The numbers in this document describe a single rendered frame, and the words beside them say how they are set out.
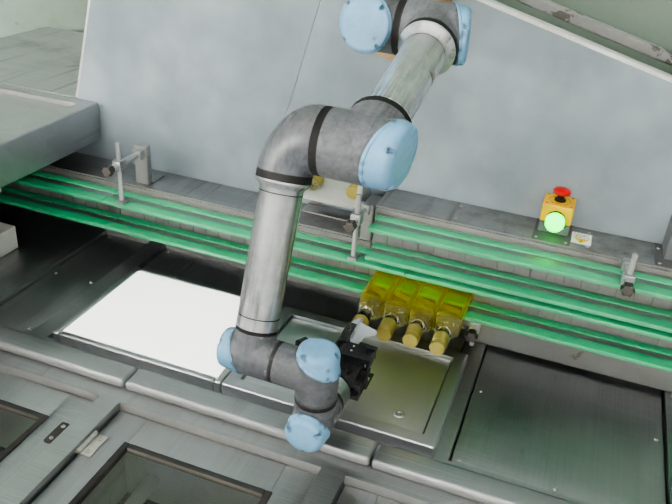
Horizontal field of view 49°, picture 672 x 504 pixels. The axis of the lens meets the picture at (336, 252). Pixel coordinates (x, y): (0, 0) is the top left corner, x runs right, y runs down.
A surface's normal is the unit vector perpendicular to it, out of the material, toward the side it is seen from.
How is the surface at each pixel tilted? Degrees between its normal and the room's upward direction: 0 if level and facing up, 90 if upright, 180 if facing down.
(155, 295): 90
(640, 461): 90
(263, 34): 0
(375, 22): 9
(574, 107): 0
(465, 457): 90
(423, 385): 90
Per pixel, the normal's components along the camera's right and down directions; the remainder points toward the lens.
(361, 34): -0.47, 0.33
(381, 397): 0.07, -0.88
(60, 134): 0.94, 0.22
